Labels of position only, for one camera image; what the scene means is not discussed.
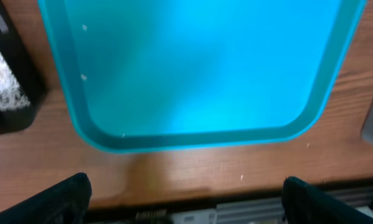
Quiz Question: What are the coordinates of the teal serving tray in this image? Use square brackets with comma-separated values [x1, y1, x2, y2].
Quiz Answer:
[39, 0, 366, 153]

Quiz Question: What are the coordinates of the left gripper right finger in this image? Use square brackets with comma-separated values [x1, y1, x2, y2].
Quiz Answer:
[282, 177, 373, 224]

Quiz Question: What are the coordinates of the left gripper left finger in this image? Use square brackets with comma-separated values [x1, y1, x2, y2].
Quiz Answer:
[0, 172, 92, 224]

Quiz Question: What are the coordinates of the white rice pile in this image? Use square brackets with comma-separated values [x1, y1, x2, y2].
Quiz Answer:
[0, 53, 30, 111]

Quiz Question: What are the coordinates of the black plastic tray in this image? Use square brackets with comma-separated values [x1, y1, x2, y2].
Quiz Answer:
[0, 1, 47, 134]

